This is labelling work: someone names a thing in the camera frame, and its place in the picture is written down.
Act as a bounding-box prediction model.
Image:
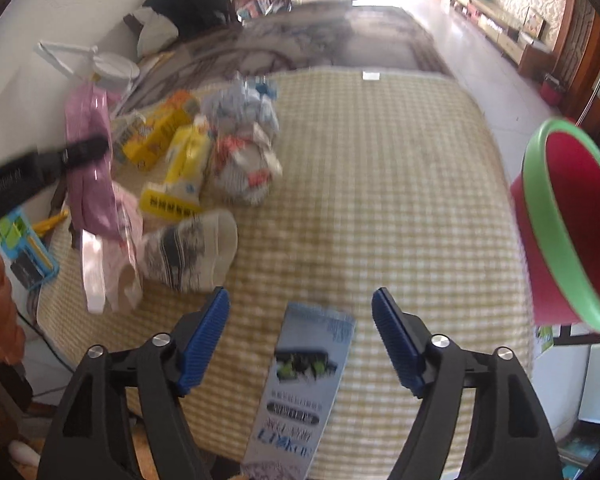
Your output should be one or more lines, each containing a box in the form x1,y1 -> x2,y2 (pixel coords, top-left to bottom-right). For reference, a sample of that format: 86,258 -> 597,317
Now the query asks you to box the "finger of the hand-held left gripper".
35,135 -> 110,181

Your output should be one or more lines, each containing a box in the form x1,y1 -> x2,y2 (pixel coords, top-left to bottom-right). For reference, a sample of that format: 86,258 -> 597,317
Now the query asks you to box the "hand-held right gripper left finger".
36,286 -> 231,480

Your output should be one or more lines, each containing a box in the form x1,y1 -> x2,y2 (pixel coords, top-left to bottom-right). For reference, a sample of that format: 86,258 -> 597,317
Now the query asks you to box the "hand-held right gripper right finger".
371,287 -> 566,480

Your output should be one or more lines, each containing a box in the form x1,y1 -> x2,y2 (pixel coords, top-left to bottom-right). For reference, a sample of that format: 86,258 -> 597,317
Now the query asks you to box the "pink plastic bag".
62,82 -> 123,241

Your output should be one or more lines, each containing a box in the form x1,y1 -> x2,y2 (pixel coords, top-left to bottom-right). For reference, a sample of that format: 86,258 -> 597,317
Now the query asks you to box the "grey printed carton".
241,302 -> 357,480

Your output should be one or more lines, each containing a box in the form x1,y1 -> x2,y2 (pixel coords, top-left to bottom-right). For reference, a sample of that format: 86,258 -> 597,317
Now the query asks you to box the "red bin with green rim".
509,117 -> 600,333

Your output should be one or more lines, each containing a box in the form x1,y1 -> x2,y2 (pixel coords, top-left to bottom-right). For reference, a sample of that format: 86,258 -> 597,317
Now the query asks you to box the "yellow plastic item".
32,210 -> 71,236

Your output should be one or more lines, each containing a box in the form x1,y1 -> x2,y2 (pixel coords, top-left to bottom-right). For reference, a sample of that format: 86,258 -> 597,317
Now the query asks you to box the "yellow orange box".
122,90 -> 201,171

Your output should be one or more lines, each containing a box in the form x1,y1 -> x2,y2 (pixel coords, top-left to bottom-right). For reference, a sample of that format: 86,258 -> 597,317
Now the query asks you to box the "blue green packet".
0,207 -> 61,288

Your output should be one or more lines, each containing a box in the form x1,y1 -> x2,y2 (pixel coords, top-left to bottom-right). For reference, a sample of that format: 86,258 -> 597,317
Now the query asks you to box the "crumpled grey white bag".
137,208 -> 239,295

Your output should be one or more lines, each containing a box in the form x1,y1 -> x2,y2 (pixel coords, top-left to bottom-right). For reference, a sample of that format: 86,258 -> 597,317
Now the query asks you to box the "yellow white packet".
140,115 -> 213,223

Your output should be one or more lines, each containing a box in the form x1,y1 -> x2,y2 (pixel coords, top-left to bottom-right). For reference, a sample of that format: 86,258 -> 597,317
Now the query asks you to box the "pink white packet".
80,185 -> 146,316

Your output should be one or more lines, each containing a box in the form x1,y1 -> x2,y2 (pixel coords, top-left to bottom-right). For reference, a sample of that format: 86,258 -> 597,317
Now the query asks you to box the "white pillow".
130,7 -> 181,58

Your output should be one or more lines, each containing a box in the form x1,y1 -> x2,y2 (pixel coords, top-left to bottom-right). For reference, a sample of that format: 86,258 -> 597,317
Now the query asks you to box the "beige checked mat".
35,67 -> 536,480

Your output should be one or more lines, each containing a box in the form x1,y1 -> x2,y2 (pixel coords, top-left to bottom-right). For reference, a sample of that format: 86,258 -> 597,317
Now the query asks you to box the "black cloth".
150,0 -> 238,41

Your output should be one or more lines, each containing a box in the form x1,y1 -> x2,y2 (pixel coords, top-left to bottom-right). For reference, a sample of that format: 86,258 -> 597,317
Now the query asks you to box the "grey patterned blanket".
125,5 -> 453,111

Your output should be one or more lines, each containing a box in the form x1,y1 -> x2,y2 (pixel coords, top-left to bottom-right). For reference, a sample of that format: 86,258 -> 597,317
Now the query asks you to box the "small red floor bin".
540,72 -> 566,106

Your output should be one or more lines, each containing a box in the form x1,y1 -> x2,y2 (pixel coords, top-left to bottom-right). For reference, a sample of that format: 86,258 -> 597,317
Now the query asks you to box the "cream tv cabinet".
452,0 -> 531,58

